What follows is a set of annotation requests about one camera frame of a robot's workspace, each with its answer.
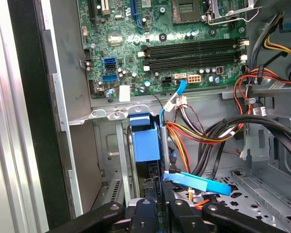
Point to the CPU socket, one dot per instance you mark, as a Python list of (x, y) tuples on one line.
[(186, 11)]

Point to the green motherboard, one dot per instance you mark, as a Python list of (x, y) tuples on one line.
[(155, 24)]

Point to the blue data port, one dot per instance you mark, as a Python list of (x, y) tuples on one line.
[(109, 60), (109, 77)]

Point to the black expansion slot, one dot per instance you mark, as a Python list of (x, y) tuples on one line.
[(93, 11)]

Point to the metal socket cover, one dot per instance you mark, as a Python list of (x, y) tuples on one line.
[(232, 14)]

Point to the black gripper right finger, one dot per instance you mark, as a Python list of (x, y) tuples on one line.
[(184, 218)]

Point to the blue expansion slot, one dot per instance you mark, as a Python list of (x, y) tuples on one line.
[(136, 12)]

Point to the black PC case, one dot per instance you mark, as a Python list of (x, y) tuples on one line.
[(29, 109)]

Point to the white paper tag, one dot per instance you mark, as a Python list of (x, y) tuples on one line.
[(124, 93)]

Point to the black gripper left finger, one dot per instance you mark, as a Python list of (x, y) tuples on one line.
[(143, 216)]

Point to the black RAM slot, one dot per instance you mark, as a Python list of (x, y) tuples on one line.
[(191, 64), (191, 49), (191, 43), (191, 58)]

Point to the white expansion slot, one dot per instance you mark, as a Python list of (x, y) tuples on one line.
[(104, 6)]

